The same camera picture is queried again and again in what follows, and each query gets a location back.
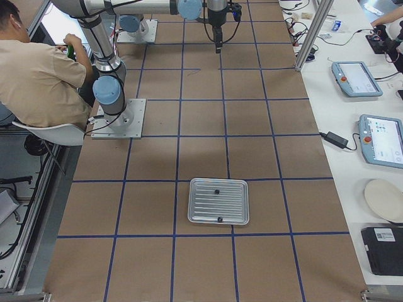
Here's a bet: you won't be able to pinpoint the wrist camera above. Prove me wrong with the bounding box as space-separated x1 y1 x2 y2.
229 2 242 22

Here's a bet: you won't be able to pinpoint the near teach pendant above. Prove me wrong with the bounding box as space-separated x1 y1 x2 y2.
358 115 402 169

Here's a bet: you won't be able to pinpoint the tangled black cables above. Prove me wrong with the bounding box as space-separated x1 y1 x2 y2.
283 11 317 57

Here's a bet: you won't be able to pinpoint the seated person beige shirt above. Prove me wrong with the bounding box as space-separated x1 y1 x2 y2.
1 1 94 129

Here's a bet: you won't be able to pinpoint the ribbed metal tray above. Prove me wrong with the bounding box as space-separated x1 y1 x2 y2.
188 178 249 226

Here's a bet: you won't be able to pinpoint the cream round plate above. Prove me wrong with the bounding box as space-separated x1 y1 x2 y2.
364 179 402 224

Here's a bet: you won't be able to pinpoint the black power adapter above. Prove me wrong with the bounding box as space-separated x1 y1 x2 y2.
319 131 348 149

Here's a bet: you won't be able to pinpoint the aluminium frame post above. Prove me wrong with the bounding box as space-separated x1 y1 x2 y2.
295 0 334 71

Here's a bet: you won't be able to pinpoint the black box with label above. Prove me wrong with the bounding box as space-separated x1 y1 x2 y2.
361 227 402 276

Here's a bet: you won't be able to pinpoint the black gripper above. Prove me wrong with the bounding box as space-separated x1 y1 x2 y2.
212 26 223 53

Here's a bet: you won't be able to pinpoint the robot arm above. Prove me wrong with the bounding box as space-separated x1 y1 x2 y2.
52 1 203 139
115 1 232 53

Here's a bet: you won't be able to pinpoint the white chair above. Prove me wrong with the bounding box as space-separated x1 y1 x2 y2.
11 121 86 176

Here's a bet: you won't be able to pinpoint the teach pendant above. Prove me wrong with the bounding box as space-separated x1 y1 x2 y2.
331 61 383 98
358 115 402 169

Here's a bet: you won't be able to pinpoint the far teach pendant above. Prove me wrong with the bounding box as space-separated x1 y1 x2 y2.
331 61 383 98

